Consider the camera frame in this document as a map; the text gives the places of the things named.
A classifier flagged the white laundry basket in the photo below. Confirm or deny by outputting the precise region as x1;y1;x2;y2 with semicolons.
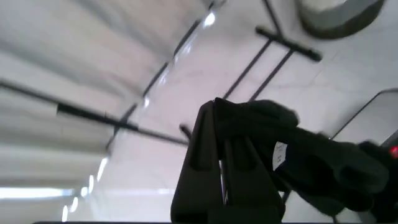
294;0;387;40

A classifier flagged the black clothes rack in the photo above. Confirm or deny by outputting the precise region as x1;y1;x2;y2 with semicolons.
0;0;323;153

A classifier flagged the white curtain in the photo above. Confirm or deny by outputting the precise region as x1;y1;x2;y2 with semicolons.
0;0;220;200

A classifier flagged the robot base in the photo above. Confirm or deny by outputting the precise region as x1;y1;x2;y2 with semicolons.
330;88;398;223

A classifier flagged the black garment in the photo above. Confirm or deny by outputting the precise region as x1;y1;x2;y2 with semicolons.
213;97;390;217

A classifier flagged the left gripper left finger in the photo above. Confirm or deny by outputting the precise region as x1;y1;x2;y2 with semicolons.
170;100;225;223

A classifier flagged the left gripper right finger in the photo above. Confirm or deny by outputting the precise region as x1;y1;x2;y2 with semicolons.
223;136;286;223

